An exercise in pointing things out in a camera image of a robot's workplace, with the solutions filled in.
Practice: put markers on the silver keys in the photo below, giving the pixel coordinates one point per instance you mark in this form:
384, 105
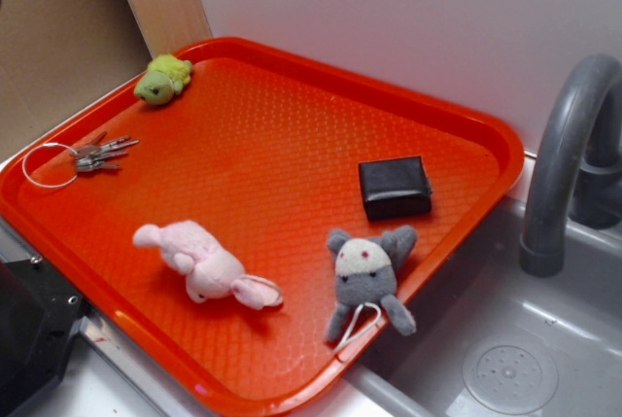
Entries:
93, 156

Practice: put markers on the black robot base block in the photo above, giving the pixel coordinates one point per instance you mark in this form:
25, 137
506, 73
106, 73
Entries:
41, 313

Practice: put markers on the orange plastic tray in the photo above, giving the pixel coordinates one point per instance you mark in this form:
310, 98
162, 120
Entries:
262, 149

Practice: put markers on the black wallet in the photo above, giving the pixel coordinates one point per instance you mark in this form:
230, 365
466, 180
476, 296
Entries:
395, 188

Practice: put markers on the grey plush animal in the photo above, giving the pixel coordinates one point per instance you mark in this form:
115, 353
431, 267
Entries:
366, 277

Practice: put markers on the pink plush bunny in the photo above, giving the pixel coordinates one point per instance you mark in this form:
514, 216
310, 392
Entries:
211, 271

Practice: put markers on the green plush turtle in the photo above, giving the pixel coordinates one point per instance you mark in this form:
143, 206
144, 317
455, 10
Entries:
166, 77

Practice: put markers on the grey toy sink basin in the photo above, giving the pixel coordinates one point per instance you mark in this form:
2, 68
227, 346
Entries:
492, 340

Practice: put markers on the grey toy faucet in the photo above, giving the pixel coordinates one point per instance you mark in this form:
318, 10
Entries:
577, 175

